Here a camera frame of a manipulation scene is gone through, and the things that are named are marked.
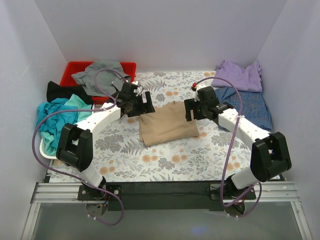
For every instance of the blue checked shirt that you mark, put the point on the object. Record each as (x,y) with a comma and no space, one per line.
(254,107)

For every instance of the beige polo shirt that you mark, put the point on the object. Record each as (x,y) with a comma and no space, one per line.
(167,123)

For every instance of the white laundry basket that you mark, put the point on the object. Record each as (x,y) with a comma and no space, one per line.
(46,150)

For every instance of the aluminium mounting rail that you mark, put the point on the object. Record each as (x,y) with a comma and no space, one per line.
(272,191)

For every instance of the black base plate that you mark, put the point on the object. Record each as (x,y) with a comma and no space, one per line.
(167,195)

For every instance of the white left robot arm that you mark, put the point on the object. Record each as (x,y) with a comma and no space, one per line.
(76,144)

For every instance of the black t shirt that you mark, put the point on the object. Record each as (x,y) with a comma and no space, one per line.
(55,91)

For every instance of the blue t shirt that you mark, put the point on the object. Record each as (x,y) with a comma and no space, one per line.
(50,130)

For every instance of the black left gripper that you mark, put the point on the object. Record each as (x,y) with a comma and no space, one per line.
(146,103)

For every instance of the grey button shirt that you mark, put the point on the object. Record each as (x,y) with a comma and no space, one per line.
(102,77)

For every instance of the red plastic bin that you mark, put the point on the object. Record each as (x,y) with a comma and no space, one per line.
(78,66)

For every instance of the mint green t shirt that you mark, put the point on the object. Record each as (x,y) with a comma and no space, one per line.
(75,105)

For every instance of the lavender t shirt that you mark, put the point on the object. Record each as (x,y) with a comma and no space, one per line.
(243,79)

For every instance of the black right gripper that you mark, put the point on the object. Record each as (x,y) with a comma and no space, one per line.
(189,110)

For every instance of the floral table mat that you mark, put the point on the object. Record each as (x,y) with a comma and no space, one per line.
(120,155)

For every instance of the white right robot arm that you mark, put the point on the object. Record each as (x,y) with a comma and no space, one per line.
(269,151)

